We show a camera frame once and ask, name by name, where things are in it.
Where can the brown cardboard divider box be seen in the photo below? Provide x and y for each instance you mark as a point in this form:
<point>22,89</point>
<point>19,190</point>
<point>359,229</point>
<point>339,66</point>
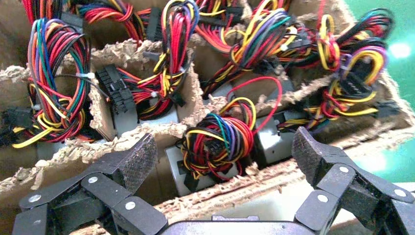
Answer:
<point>259,188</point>

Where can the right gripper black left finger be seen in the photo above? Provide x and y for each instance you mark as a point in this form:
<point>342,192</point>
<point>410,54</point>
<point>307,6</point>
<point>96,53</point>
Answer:
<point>81,201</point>

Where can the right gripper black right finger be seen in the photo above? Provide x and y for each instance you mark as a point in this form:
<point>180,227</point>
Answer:
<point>340,181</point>

